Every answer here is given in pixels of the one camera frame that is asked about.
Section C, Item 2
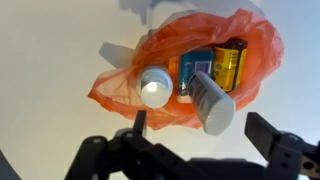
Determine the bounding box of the round white table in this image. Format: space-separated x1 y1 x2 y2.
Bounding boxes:
0 0 320 180

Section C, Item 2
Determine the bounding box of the yellow black can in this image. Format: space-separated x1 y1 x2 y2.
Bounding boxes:
213 38 248 93

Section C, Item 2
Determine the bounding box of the white-capped bottle in bag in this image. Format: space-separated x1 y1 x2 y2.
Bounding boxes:
136 66 173 109

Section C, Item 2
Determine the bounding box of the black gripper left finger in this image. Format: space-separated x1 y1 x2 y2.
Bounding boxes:
114 110 188 180

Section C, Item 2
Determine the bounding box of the orange plastic bag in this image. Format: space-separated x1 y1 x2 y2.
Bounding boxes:
87 8 285 131

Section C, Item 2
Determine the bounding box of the white pill bottle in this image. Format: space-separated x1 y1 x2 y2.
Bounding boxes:
188 71 236 136

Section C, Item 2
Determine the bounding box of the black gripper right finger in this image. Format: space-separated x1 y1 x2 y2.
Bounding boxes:
244 112 320 180

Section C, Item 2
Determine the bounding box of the teal box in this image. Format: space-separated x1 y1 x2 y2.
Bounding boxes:
178 50 214 96

